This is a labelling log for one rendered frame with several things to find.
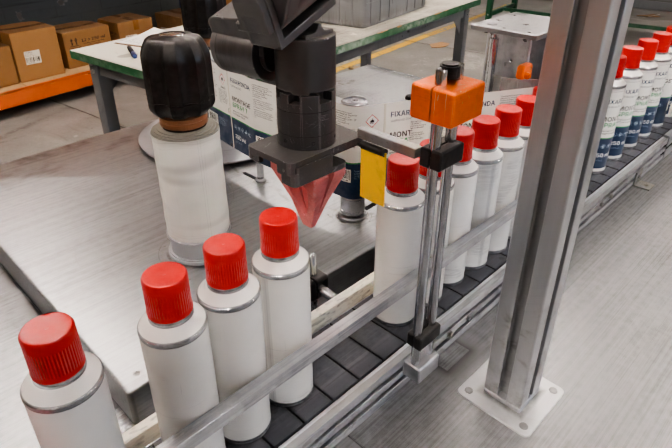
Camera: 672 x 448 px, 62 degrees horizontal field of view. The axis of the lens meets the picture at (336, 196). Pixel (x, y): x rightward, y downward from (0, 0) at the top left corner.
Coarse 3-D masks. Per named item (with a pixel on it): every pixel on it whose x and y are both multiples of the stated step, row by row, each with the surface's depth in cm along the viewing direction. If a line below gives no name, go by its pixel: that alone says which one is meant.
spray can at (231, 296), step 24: (216, 240) 44; (240, 240) 44; (216, 264) 43; (240, 264) 44; (216, 288) 44; (240, 288) 45; (216, 312) 44; (240, 312) 45; (216, 336) 46; (240, 336) 46; (216, 360) 47; (240, 360) 47; (264, 360) 50; (240, 384) 48; (264, 408) 51; (240, 432) 51; (264, 432) 53
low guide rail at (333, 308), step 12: (372, 276) 68; (348, 288) 66; (360, 288) 66; (372, 288) 68; (336, 300) 64; (348, 300) 65; (360, 300) 67; (312, 312) 63; (324, 312) 63; (336, 312) 64; (312, 324) 62; (324, 324) 63; (144, 420) 50; (156, 420) 50; (132, 432) 49; (144, 432) 49; (156, 432) 50; (132, 444) 48; (144, 444) 50
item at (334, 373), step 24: (648, 144) 112; (456, 288) 72; (312, 336) 64; (360, 336) 64; (384, 336) 64; (336, 360) 61; (360, 360) 61; (384, 360) 61; (336, 384) 58; (288, 408) 56; (312, 408) 55; (288, 432) 53
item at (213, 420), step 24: (504, 216) 72; (456, 240) 67; (480, 240) 69; (408, 288) 60; (360, 312) 55; (336, 336) 53; (288, 360) 50; (312, 360) 51; (264, 384) 47; (216, 408) 45; (240, 408) 46; (192, 432) 43
